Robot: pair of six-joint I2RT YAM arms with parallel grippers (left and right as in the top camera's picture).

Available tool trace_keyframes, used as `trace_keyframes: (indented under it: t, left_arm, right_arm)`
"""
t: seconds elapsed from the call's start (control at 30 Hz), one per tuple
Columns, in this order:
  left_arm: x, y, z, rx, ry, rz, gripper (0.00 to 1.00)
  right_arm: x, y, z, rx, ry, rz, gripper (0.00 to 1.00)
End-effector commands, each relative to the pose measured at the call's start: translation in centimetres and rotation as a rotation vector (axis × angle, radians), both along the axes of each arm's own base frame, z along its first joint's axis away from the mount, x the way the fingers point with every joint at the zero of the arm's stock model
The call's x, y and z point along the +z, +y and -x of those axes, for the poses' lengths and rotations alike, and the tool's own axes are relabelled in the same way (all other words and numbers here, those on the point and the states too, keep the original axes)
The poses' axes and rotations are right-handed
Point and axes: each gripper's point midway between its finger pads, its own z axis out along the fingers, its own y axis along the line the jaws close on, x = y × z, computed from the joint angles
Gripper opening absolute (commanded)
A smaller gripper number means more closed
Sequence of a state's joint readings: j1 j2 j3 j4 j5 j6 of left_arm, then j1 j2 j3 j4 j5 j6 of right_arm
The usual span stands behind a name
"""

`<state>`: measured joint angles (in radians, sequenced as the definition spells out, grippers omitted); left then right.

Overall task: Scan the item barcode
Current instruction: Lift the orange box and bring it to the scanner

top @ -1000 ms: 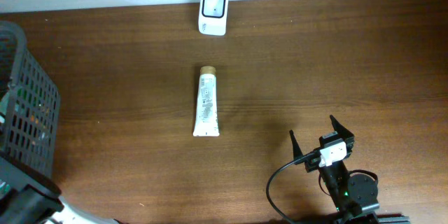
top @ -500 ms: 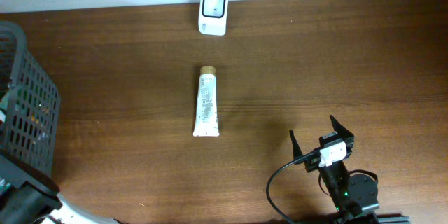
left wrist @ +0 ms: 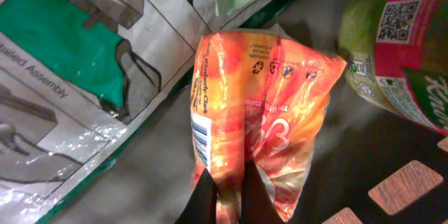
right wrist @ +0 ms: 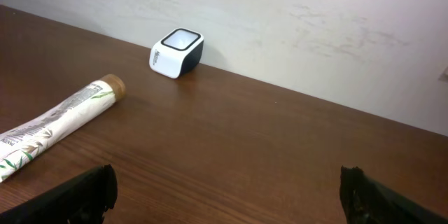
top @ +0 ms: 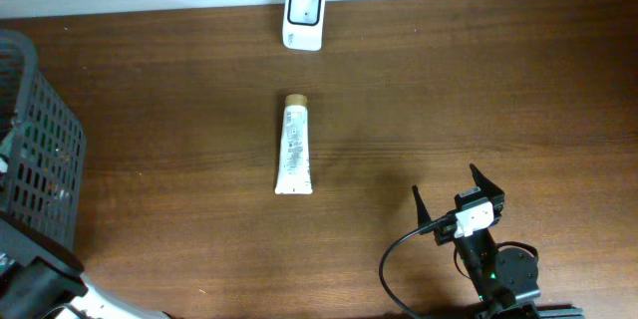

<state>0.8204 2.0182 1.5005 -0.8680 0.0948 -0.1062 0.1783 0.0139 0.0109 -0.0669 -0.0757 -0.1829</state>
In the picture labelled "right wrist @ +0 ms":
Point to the white barcode scanner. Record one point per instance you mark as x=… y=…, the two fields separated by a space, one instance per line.
x=177 y=53

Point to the white tube brown cap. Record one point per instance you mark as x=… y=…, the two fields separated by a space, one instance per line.
x=24 y=143

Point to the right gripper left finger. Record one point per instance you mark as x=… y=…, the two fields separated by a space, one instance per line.
x=82 y=199

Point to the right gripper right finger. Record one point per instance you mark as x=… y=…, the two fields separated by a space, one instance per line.
x=366 y=201

